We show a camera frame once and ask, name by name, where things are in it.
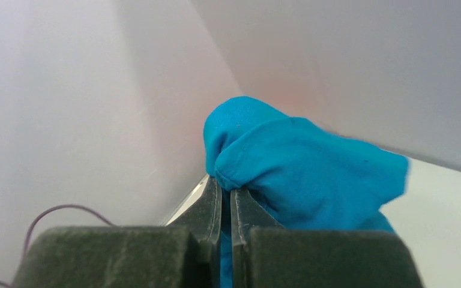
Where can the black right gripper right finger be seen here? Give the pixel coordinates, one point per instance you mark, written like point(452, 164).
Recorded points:
point(266, 254)

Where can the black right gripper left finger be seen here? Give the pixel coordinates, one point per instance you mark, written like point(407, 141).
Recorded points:
point(185, 253)

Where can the blue t shirt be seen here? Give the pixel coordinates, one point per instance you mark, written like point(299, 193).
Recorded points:
point(303, 176)

